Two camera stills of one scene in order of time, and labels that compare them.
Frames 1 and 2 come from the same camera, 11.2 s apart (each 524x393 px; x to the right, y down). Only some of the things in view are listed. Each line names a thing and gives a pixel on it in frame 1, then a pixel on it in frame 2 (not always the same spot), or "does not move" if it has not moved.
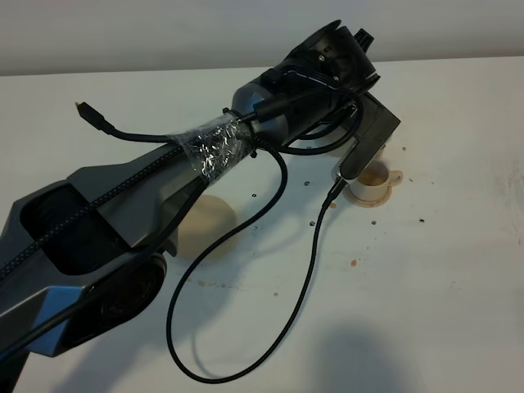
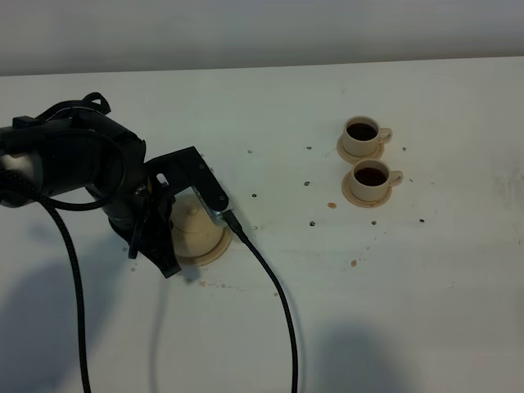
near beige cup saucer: (368, 204) does not move
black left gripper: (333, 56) → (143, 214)
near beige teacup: (372, 184) does not move
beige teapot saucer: (210, 219) → (214, 255)
